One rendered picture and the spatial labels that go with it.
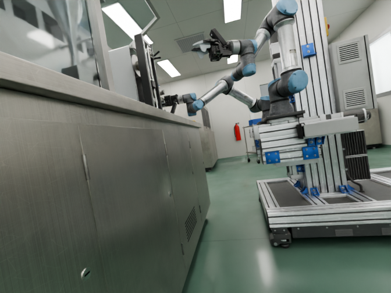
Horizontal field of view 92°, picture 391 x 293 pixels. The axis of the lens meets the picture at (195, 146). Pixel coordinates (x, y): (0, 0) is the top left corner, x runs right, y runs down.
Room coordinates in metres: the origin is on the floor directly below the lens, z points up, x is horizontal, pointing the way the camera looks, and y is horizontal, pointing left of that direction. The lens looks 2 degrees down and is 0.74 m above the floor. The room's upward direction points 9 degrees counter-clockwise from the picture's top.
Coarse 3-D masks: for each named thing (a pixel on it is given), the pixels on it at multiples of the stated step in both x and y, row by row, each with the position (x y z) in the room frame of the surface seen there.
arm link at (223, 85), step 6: (222, 78) 1.59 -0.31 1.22; (228, 78) 1.57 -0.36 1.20; (222, 84) 1.55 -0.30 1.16; (228, 84) 1.56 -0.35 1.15; (210, 90) 1.53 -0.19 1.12; (216, 90) 1.52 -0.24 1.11; (222, 90) 1.56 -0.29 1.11; (204, 96) 1.49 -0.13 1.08; (210, 96) 1.50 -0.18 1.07; (216, 96) 1.55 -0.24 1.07; (198, 102) 1.44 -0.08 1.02; (204, 102) 1.48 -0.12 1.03; (192, 108) 1.50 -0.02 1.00; (198, 108) 1.44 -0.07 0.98
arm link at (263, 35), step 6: (264, 24) 1.20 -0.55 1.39; (258, 30) 1.22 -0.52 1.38; (264, 30) 1.20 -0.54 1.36; (270, 30) 1.20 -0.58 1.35; (258, 36) 1.20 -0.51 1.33; (264, 36) 1.20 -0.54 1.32; (270, 36) 1.22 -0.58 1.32; (258, 42) 1.19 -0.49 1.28; (264, 42) 1.22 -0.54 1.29; (258, 48) 1.19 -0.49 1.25; (240, 60) 1.19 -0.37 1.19; (234, 72) 1.17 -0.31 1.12; (234, 78) 1.20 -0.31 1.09; (240, 78) 1.19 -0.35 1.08
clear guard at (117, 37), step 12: (108, 0) 1.35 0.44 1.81; (120, 0) 1.41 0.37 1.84; (132, 0) 1.47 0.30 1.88; (144, 0) 1.54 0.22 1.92; (108, 12) 1.42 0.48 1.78; (120, 12) 1.48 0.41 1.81; (132, 12) 1.55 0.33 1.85; (144, 12) 1.63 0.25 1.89; (108, 24) 1.49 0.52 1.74; (120, 24) 1.57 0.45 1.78; (132, 24) 1.65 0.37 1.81; (144, 24) 1.74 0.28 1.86; (108, 36) 1.58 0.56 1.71; (120, 36) 1.66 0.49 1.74; (132, 36) 1.75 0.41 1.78
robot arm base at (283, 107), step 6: (270, 102) 1.27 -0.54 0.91; (276, 102) 1.22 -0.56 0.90; (282, 102) 1.20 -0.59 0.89; (288, 102) 1.21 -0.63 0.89; (270, 108) 1.27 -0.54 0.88; (276, 108) 1.21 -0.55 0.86; (282, 108) 1.19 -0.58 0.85; (288, 108) 1.19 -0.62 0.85; (270, 114) 1.25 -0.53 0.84; (276, 114) 1.21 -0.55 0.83
